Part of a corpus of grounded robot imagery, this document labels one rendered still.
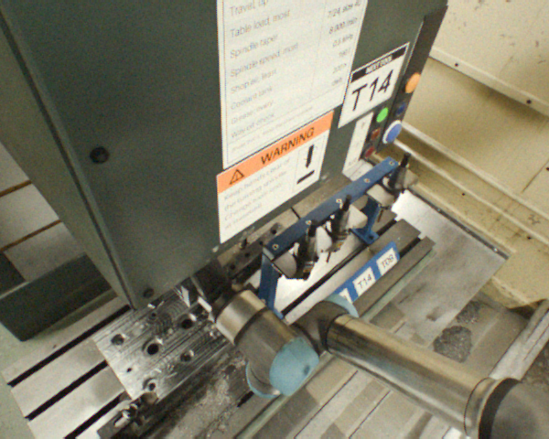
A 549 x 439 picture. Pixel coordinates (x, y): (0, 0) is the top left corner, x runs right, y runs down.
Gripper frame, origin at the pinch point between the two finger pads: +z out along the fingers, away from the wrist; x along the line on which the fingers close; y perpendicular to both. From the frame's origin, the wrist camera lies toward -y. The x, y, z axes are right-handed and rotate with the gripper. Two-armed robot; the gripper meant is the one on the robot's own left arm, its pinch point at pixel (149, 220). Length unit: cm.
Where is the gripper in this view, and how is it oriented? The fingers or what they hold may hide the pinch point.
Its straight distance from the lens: 71.6
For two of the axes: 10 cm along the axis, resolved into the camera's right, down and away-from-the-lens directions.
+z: -7.2, -6.0, 3.3
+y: -1.1, 5.8, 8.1
